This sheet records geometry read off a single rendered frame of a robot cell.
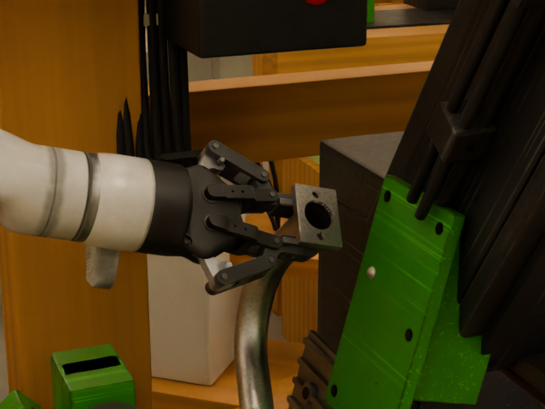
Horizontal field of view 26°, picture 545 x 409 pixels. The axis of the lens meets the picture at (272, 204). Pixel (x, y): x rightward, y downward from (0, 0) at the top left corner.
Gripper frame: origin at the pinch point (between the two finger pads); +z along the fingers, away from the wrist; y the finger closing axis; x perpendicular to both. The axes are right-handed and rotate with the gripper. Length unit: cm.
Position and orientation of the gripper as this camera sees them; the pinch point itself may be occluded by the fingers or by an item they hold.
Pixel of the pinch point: (295, 228)
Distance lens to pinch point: 100.0
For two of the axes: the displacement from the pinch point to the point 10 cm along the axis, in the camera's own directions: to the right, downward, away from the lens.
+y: -0.8, -8.9, 4.6
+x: -4.4, 4.4, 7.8
